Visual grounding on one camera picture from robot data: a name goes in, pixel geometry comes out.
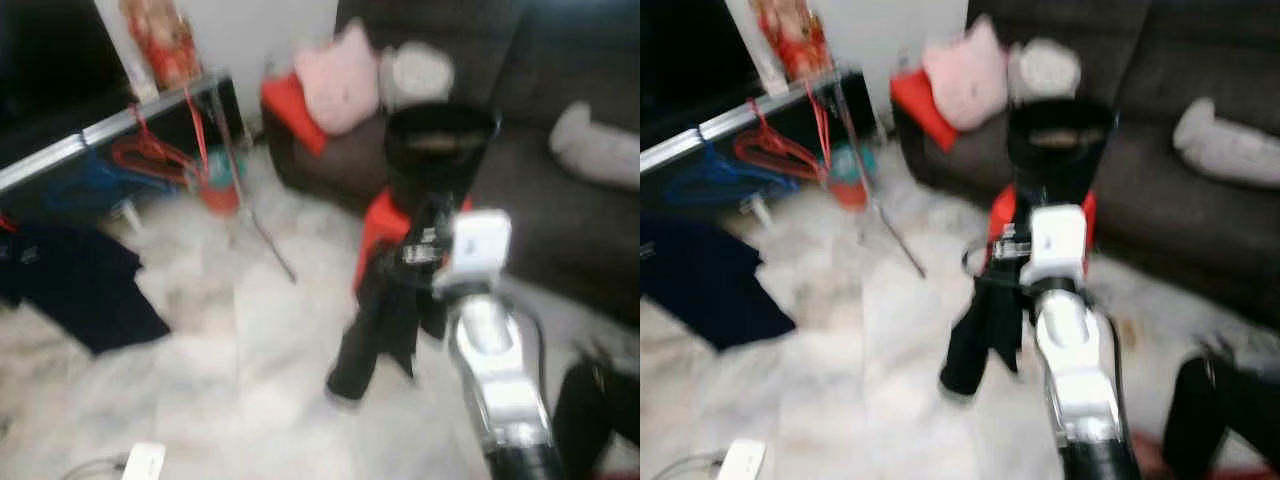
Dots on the round white plush toy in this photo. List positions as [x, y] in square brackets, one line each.
[1045, 70]
[415, 75]

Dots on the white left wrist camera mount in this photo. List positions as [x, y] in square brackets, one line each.
[143, 463]
[740, 462]

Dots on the red robed statue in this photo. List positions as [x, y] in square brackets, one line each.
[160, 40]
[795, 35]

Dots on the silver metal clothes rack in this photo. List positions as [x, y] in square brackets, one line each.
[50, 158]
[680, 148]

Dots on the navy polo shirt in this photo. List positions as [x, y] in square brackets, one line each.
[70, 290]
[710, 285]

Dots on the pink cat face cushion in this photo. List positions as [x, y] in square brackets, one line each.
[340, 85]
[965, 80]

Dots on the blue plastic hanger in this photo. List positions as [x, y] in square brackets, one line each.
[95, 180]
[715, 178]

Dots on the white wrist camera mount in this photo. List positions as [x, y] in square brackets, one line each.
[478, 245]
[143, 463]
[740, 462]
[1055, 240]

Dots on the dark brown sofa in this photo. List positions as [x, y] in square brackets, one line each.
[1180, 220]
[560, 230]

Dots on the black polo shirt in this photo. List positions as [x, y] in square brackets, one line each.
[985, 330]
[380, 320]

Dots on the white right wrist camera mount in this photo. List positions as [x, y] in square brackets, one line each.
[478, 245]
[1055, 240]

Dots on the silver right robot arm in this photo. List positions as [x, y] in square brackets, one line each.
[1075, 370]
[495, 370]

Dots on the orange bucket teal bag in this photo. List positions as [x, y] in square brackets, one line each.
[220, 195]
[848, 190]

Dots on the long white plush toy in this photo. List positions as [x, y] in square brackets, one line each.
[1230, 150]
[595, 150]

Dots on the black television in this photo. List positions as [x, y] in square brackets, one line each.
[690, 50]
[50, 50]

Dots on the red cushion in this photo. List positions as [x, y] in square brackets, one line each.
[290, 105]
[915, 100]

